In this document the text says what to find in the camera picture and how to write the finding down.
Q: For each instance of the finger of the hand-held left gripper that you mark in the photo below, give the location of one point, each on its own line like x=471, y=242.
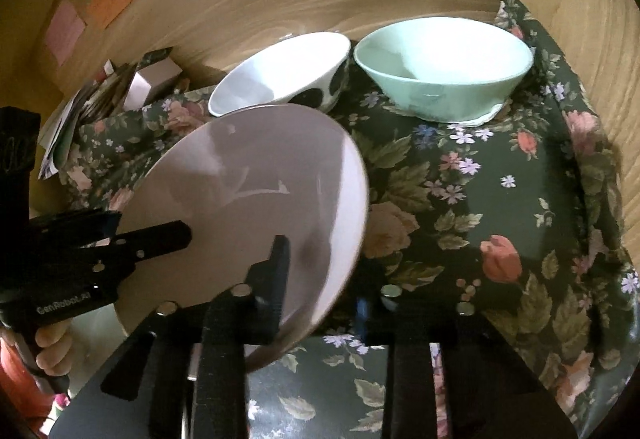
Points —
x=150, y=241
x=75, y=226

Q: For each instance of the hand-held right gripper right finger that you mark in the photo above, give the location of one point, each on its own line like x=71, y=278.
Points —
x=372, y=324

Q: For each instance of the pink sticky note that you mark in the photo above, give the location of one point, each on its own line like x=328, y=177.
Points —
x=65, y=31

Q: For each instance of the pink bowl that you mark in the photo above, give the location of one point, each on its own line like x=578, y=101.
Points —
x=240, y=179

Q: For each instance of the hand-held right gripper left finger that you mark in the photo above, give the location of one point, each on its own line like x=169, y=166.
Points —
x=275, y=289

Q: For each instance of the mint green bowl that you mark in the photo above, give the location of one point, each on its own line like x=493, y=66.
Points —
x=440, y=64

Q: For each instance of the white bowl with black spots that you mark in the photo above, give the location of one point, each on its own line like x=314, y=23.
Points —
x=270, y=69

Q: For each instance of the dark floral tablecloth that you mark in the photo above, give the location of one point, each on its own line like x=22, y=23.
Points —
x=475, y=199

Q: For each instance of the stack of printed cards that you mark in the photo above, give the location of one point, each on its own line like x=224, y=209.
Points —
x=107, y=91

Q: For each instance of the person's left hand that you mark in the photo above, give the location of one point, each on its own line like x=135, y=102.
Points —
x=52, y=349

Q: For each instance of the pile of white papers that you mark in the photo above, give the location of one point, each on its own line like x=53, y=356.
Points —
x=62, y=139

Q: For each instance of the person's left forearm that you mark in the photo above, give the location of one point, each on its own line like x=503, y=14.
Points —
x=12, y=364

